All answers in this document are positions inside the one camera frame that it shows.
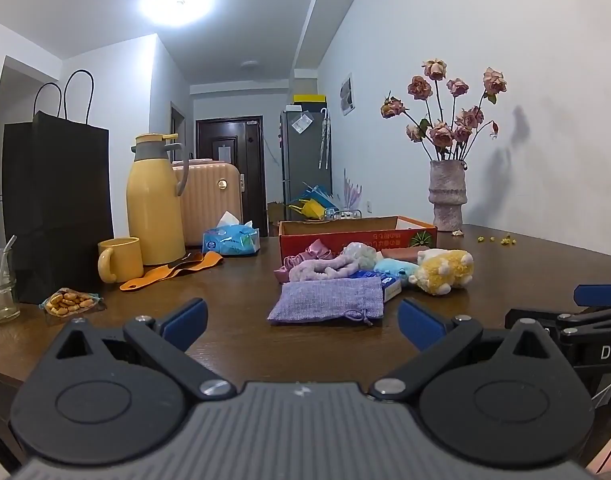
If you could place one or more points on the mottled pink vase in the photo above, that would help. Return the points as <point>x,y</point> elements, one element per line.
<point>448,195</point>

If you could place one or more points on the grey fridge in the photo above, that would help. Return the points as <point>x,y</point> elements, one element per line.
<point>305,165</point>

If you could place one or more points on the glass jar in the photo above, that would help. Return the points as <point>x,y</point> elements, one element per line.
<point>2,305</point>

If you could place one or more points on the light blue plush toy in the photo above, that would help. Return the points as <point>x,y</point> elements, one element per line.
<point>398,267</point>

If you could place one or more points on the pink satin scrunchie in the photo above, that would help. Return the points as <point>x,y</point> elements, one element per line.
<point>318,250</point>

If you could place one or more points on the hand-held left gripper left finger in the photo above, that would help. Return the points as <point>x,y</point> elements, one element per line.
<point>190,317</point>

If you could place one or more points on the white bath puff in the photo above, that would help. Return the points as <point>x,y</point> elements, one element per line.
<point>363,255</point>

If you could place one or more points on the blue and yellow bags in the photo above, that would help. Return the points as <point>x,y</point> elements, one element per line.
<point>313,205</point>

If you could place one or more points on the yellow flower crumbs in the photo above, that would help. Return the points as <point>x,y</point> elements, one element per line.
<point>508,241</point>

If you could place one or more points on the lavender fluffy headband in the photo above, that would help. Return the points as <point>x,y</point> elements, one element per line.
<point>310,271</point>

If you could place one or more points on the clear cracker snack packet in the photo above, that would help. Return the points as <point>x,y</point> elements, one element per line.
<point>67,302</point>

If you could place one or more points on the grey door frame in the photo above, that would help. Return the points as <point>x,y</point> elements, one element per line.
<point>178,130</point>

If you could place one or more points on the yellow mug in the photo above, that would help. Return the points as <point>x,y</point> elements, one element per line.
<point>123,260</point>

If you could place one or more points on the hanging white umbrellas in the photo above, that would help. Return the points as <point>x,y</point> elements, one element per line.
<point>325,135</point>

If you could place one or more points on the glass straw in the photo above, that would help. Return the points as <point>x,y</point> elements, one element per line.
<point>7,250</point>

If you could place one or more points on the purple linen pouch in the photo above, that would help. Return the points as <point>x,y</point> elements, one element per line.
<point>325,300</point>

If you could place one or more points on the yellow box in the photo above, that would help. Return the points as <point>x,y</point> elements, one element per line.
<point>309,98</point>

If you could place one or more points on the small round ceiling lamp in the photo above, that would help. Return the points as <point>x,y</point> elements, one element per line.
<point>250,64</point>

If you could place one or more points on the black paper bag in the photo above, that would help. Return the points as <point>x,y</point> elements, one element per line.
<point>55,200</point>

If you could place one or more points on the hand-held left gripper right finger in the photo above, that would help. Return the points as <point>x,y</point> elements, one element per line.
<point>419,321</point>

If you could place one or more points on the purple flower wall decal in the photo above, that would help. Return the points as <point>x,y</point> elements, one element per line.
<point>353,192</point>

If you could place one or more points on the blue pocket tissue packet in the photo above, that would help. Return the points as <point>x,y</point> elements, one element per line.
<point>378,285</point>

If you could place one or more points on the yellow thermos jug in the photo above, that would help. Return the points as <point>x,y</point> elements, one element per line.
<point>153,210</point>

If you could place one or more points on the yellow plush toy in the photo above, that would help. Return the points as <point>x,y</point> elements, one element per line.
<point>445,272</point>

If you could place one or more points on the white paper note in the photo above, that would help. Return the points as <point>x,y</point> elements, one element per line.
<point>302,123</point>

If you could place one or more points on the wall picture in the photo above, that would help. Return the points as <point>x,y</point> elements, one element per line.
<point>347,95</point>

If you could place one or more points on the red cardboard box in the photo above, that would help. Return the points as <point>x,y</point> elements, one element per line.
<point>293,245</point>

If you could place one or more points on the dark brown door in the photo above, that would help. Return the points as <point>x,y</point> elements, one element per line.
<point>250,160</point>

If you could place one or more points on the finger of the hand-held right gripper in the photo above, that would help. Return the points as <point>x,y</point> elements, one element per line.
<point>528,317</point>
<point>600,294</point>

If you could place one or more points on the brown cardboard carton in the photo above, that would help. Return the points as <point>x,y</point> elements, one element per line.
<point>275,217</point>

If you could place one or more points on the dried pink roses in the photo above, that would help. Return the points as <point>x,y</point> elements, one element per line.
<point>443,132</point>

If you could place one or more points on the white door notice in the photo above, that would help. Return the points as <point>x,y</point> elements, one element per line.
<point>225,153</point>

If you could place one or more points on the blue soft tissue pack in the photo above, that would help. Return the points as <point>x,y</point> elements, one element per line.
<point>230,242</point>

